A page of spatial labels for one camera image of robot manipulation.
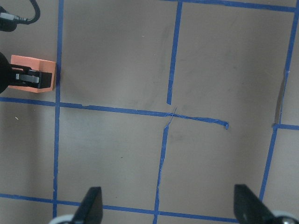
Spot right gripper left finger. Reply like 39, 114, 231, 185
70, 187, 103, 224

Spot orange foam block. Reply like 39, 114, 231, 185
8, 55, 56, 93

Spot brown paper mat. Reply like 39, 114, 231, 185
0, 0, 299, 224

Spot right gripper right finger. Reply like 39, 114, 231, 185
234, 184, 280, 224

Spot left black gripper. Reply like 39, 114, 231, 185
0, 53, 52, 93

